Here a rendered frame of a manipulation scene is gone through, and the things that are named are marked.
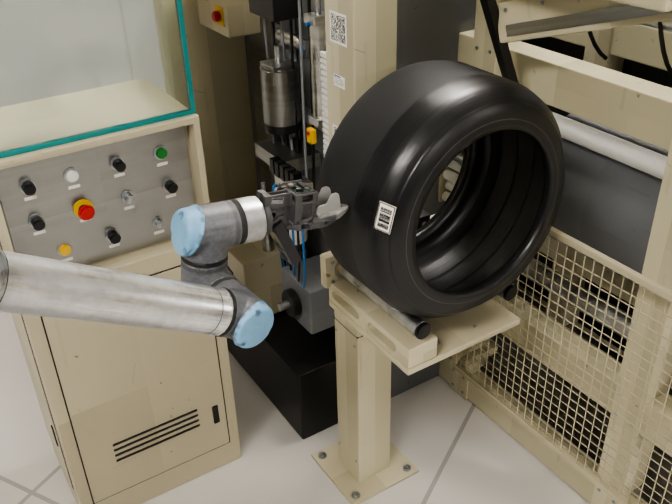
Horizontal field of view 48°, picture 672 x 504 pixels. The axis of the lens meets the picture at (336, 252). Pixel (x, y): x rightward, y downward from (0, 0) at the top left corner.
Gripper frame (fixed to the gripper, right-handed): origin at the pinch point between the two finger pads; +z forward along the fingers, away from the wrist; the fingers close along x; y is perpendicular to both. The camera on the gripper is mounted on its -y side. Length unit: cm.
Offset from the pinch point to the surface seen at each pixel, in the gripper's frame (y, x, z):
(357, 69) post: 21.8, 27.6, 20.3
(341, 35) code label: 28.8, 32.6, 18.3
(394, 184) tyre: 8.7, -9.3, 5.7
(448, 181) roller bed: -18, 39, 66
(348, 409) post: -90, 33, 33
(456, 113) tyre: 22.3, -9.7, 19.1
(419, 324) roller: -29.3, -8.3, 19.1
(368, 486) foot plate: -118, 25, 38
